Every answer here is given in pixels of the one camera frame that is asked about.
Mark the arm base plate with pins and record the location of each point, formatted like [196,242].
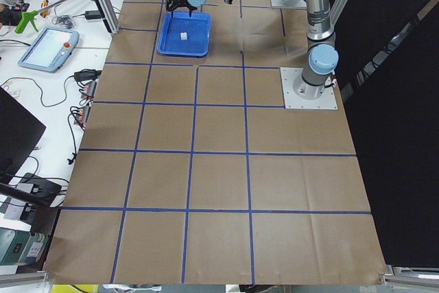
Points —
[298,95]
[289,4]

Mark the teach pendant tablet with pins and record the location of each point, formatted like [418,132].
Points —
[50,49]

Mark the black power adapter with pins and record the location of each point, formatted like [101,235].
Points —
[92,15]

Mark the blue plastic tray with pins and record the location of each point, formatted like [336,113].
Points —
[197,27]

